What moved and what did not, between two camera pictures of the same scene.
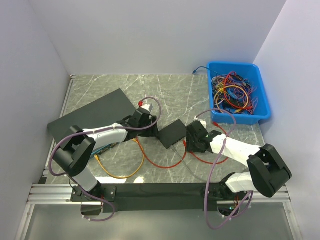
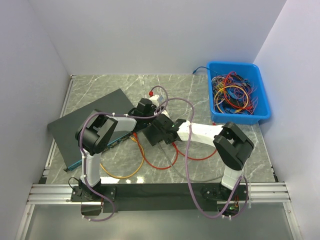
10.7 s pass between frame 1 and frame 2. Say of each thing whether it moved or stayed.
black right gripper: moved
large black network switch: stayed
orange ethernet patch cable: stayed
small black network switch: moved
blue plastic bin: stayed
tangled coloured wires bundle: stayed
